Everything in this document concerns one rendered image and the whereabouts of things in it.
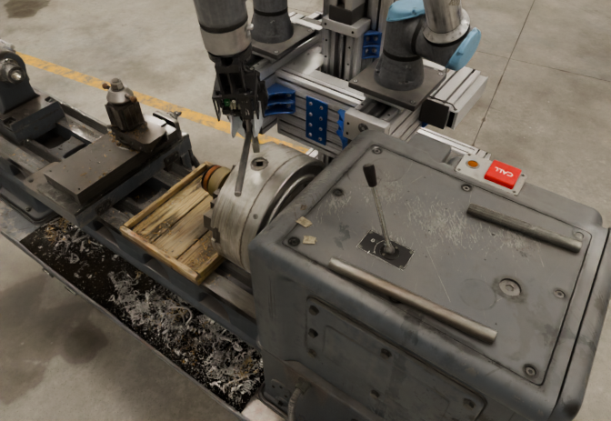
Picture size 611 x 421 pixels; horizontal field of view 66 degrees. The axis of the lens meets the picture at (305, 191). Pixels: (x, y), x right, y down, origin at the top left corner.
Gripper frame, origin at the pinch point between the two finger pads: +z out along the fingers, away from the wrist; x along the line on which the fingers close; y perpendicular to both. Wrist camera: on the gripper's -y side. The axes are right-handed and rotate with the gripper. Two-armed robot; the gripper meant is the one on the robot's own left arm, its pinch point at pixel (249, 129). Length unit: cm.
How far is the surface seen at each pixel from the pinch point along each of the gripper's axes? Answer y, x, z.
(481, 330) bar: 39, 37, 8
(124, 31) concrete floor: -310, -157, 157
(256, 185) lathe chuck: 2.4, -0.4, 14.1
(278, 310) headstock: 25.4, 3.6, 26.2
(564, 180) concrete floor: -117, 157, 160
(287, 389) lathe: 29, 2, 65
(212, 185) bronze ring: -9.1, -14.1, 26.6
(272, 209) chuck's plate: 5.6, 2.5, 18.4
